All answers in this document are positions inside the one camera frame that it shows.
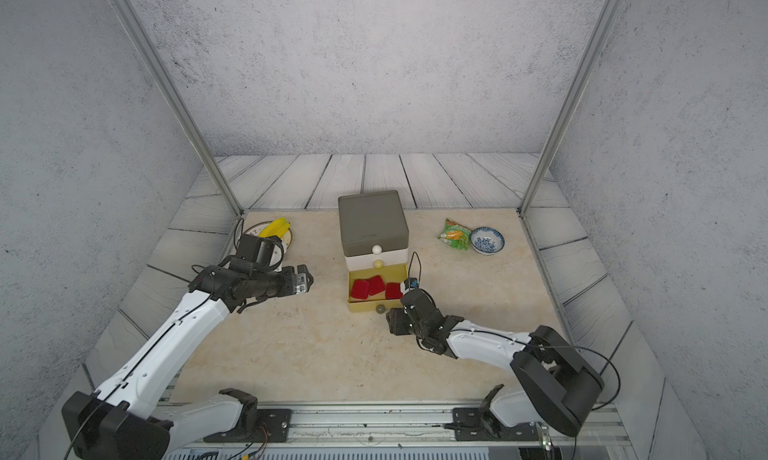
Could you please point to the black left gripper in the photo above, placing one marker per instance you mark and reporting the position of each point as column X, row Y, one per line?
column 291, row 285

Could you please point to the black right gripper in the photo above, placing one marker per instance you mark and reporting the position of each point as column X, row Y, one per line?
column 395, row 323

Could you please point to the red brooch box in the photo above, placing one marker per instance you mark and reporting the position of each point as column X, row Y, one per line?
column 393, row 291
column 359, row 290
column 376, row 285

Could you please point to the yellow bottom drawer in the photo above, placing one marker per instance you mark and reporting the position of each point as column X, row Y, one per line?
column 378, row 303

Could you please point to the red brooch box front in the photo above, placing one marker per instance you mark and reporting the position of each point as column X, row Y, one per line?
column 359, row 290

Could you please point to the white drawer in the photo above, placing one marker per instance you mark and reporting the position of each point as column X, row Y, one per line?
column 377, row 260

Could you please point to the grey top drawer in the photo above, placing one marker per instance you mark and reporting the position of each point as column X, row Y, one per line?
column 372, row 219

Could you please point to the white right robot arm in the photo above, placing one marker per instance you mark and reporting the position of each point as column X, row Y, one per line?
column 559, row 386

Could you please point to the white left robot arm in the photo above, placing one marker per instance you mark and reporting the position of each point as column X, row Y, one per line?
column 117, row 420

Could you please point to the three-tier drawer cabinet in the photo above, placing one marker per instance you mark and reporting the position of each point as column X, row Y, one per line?
column 375, row 239

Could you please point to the patterned round plate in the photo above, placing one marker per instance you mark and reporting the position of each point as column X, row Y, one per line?
column 282, row 238

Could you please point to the yellow toy banana bunch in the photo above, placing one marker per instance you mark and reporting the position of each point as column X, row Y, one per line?
column 278, row 228

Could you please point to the green snack packet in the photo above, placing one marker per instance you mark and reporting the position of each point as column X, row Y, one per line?
column 455, row 235

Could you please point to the blue white ceramic bowl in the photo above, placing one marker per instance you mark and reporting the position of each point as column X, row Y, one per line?
column 487, row 241

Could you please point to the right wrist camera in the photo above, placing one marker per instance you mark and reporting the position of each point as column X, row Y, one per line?
column 409, row 284

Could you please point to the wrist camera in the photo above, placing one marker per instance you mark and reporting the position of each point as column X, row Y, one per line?
column 256, row 254
column 409, row 284

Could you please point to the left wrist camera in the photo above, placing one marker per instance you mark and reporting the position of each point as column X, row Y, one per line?
column 256, row 254

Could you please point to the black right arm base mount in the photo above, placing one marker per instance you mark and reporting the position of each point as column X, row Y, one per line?
column 479, row 424

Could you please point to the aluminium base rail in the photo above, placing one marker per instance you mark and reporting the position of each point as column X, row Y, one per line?
column 405, row 430

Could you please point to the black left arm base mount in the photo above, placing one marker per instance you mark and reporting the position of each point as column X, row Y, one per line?
column 255, row 424

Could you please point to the left aluminium frame post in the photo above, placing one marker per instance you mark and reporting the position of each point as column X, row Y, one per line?
column 139, row 38

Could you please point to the aluminium frame post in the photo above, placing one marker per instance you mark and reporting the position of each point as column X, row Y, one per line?
column 589, row 59
column 139, row 38

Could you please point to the right aluminium frame post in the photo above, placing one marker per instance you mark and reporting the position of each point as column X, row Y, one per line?
column 589, row 59

